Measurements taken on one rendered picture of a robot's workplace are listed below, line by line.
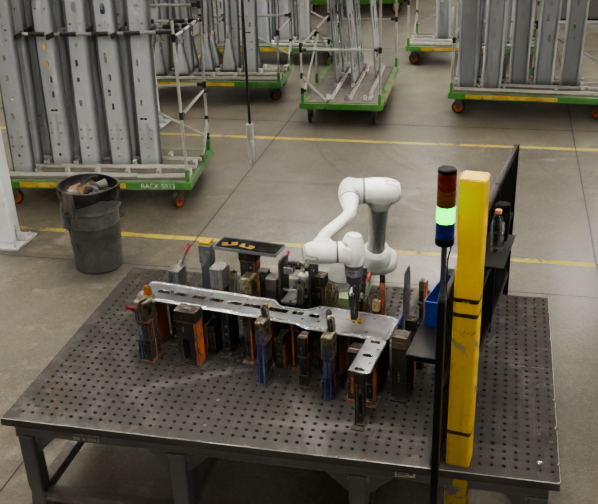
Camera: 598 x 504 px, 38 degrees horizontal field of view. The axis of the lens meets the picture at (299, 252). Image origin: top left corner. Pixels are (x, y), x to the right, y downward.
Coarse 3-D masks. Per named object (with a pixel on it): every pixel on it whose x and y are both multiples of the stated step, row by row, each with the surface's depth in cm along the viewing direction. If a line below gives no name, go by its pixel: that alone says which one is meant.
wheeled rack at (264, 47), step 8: (320, 16) 1361; (216, 40) 1332; (272, 40) 1317; (280, 40) 1330; (288, 40) 1328; (296, 40) 1326; (312, 40) 1307; (320, 40) 1319; (240, 48) 1310; (264, 48) 1304; (272, 48) 1302; (288, 48) 1298; (296, 48) 1297; (320, 48) 1291
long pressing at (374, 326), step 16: (160, 288) 460; (176, 288) 459; (192, 288) 459; (176, 304) 445; (192, 304) 443; (208, 304) 442; (224, 304) 442; (256, 304) 441; (272, 304) 440; (272, 320) 427; (288, 320) 425; (304, 320) 424; (320, 320) 424; (336, 320) 423; (368, 320) 422; (384, 320) 422; (352, 336) 411; (368, 336) 409; (384, 336) 408
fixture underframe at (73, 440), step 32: (32, 448) 421; (64, 448) 464; (160, 448) 402; (192, 448) 398; (32, 480) 430; (192, 480) 437; (352, 480) 385; (384, 480) 384; (416, 480) 378; (448, 480) 374
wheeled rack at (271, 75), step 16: (288, 0) 1164; (192, 16) 1193; (240, 16) 1181; (272, 16) 1176; (288, 16) 1174; (272, 64) 1208; (288, 64) 1177; (160, 80) 1149; (192, 80) 1143; (224, 80) 1137; (240, 80) 1134; (256, 80) 1130; (272, 80) 1126; (272, 96) 1136
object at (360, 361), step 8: (368, 344) 403; (376, 344) 402; (384, 344) 402; (360, 352) 397; (368, 352) 396; (376, 352) 396; (360, 360) 391; (368, 360) 390; (376, 360) 390; (352, 368) 385; (368, 368) 384
